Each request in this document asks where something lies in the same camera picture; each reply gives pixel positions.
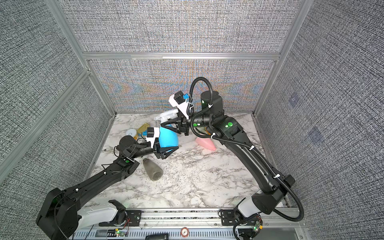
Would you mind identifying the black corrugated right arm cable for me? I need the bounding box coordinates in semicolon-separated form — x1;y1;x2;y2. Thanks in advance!
185;76;305;223

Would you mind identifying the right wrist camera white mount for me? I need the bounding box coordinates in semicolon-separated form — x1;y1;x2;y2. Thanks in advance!
169;91;190;112

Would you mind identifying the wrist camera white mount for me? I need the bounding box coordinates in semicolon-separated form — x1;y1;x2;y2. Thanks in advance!
169;91;190;112
146;127;160;149

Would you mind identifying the white translucent spray nozzle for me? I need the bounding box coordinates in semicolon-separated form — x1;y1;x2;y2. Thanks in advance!
154;109;179;124

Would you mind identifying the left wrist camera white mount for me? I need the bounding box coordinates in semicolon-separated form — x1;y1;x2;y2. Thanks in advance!
146;127;160;149

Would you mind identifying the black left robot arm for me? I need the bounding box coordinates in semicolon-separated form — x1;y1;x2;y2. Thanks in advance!
36;136;179;240

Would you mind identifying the pink plastic spray bottle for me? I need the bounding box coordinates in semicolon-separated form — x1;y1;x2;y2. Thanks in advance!
195;137;217;151

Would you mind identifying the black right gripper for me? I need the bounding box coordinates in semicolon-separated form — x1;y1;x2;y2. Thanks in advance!
164;110;219;140

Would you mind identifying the round white-lid can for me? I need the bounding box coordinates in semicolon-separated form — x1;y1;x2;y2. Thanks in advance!
126;129;138;140

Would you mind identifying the gold rectangular tin can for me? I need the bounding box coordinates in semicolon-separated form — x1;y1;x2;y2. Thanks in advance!
137;123;151;135

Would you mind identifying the grey translucent bottle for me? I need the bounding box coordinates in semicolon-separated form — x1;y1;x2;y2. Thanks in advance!
143;159;164;182

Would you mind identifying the blue plastic spray bottle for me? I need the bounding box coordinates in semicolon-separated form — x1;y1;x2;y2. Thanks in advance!
159;127;179;148

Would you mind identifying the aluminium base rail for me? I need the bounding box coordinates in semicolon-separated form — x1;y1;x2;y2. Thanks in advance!
71;208;311;240

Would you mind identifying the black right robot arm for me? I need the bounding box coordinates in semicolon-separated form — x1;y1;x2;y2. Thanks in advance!
161;91;304;222

